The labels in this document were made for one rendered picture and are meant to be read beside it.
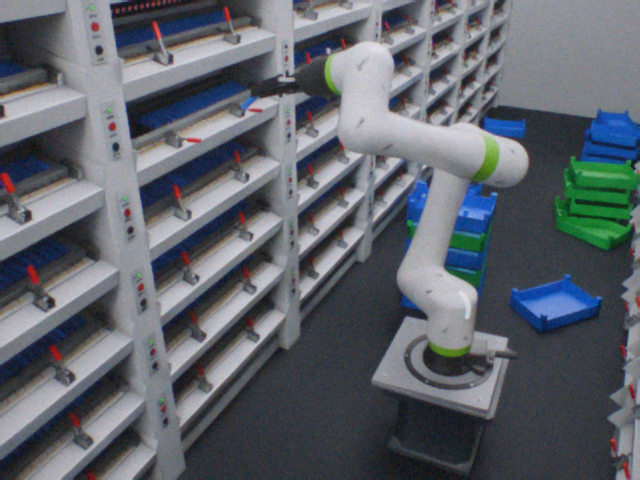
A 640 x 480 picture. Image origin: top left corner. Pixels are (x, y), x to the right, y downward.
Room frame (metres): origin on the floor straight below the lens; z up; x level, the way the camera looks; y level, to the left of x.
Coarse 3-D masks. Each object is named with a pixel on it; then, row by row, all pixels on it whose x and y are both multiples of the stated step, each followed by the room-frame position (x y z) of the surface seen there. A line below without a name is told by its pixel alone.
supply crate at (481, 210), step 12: (420, 192) 2.17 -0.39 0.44; (492, 192) 2.08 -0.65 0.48; (468, 204) 2.12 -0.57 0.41; (480, 204) 2.10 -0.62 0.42; (492, 204) 2.07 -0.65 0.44; (408, 216) 2.01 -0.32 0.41; (420, 216) 1.99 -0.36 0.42; (468, 216) 2.03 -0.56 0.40; (480, 216) 2.03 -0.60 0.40; (492, 216) 2.02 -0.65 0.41; (468, 228) 1.92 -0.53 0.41; (480, 228) 1.91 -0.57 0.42
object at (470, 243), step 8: (408, 224) 2.01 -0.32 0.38; (408, 232) 2.01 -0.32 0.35; (488, 232) 1.96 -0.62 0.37; (456, 240) 1.94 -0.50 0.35; (464, 240) 1.93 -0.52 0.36; (472, 240) 1.91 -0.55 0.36; (480, 240) 1.90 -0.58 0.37; (464, 248) 1.92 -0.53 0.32; (472, 248) 1.91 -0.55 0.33; (480, 248) 1.90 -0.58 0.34
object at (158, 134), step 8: (232, 96) 1.63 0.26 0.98; (240, 96) 1.64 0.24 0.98; (248, 96) 1.67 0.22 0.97; (216, 104) 1.56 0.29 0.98; (224, 104) 1.57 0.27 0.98; (200, 112) 1.49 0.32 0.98; (208, 112) 1.50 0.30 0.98; (216, 112) 1.54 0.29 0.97; (184, 120) 1.42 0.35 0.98; (192, 120) 1.44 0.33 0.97; (200, 120) 1.47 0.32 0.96; (160, 128) 1.36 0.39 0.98; (168, 128) 1.37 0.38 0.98; (176, 128) 1.39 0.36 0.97; (184, 128) 1.42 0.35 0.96; (144, 136) 1.30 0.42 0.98; (152, 136) 1.31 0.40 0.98; (160, 136) 1.34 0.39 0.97; (136, 144) 1.26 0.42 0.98; (144, 144) 1.29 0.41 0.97
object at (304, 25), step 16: (304, 0) 2.09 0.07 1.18; (320, 0) 2.12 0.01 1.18; (336, 0) 2.23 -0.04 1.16; (352, 0) 2.32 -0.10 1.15; (368, 0) 2.36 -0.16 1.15; (304, 16) 1.96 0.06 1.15; (320, 16) 2.02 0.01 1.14; (336, 16) 2.08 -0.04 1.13; (352, 16) 2.20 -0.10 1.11; (368, 16) 2.35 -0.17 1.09; (304, 32) 1.89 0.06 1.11; (320, 32) 1.99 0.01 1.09
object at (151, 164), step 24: (216, 72) 1.75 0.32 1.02; (240, 72) 1.78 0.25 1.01; (144, 96) 1.48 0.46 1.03; (216, 120) 1.52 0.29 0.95; (240, 120) 1.55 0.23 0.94; (264, 120) 1.67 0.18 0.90; (192, 144) 1.36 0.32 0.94; (216, 144) 1.46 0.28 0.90; (144, 168) 1.21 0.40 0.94; (168, 168) 1.29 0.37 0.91
